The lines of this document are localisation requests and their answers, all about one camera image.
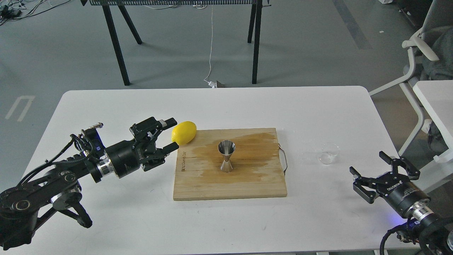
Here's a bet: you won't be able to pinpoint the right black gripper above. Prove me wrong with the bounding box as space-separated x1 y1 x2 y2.
350 151 431 219

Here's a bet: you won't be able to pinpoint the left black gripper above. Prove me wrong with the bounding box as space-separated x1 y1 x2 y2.
105 117 179 178

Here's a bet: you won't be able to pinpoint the small clear glass cup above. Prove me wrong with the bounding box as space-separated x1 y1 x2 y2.
318 142 340 165

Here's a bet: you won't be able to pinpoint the steel jigger measuring cup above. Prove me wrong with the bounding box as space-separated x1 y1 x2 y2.
217 140 236 173

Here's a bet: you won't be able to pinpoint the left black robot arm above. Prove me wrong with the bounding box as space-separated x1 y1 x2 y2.
1 117 179 250

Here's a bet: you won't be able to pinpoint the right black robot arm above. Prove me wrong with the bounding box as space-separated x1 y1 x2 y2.
350 151 452 255

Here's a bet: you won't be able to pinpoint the yellow lemon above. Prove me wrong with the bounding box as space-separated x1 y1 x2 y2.
171 121 197 146

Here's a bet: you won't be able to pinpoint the wooden cutting board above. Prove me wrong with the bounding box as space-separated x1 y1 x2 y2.
173 127 287 201

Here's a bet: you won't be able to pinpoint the white office chair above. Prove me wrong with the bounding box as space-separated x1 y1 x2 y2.
369 0 452 155

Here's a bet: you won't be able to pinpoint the white hanging cable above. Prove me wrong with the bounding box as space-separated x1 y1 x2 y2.
203 4 225 88

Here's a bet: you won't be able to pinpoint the black metal table frame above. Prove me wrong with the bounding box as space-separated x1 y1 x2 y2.
80 0 271 87

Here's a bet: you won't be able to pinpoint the floor cables and adapter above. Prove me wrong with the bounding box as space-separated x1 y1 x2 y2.
0 0 71 24

